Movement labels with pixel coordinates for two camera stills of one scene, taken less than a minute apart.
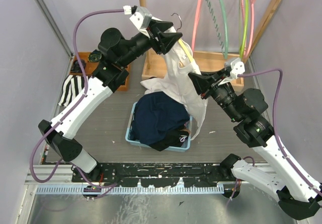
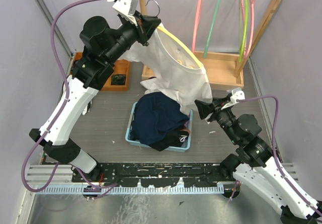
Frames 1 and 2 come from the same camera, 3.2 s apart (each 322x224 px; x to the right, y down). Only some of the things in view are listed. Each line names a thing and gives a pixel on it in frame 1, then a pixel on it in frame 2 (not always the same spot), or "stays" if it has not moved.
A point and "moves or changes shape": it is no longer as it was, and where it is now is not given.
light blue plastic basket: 131,137 stays
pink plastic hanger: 242,18 stays
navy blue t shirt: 155,114 stays
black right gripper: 202,83 to 204,108
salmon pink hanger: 197,16 stays
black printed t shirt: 174,138 stays
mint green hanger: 226,49 to 213,18
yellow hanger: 181,43 to 173,34
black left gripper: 167,40 to 146,26
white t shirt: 175,81 moves or changes shape
